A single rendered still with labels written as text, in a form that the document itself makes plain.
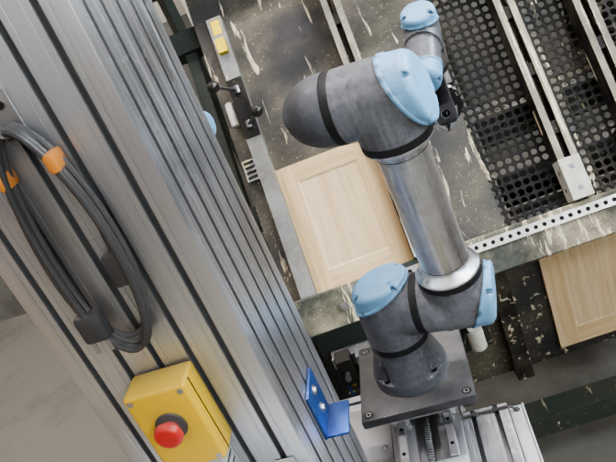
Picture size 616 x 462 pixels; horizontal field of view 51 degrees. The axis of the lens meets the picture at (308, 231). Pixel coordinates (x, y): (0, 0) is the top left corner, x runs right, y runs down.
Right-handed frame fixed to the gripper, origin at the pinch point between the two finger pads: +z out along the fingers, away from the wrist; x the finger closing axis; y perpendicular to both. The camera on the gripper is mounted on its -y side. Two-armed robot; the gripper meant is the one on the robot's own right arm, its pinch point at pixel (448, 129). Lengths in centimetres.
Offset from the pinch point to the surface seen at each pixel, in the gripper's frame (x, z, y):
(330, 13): 22, 1, 62
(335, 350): 50, 53, -23
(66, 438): 230, 159, 21
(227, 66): 58, 3, 58
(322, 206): 42, 32, 15
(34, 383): 281, 187, 75
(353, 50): 18, 8, 50
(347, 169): 31.1, 28.6, 23.2
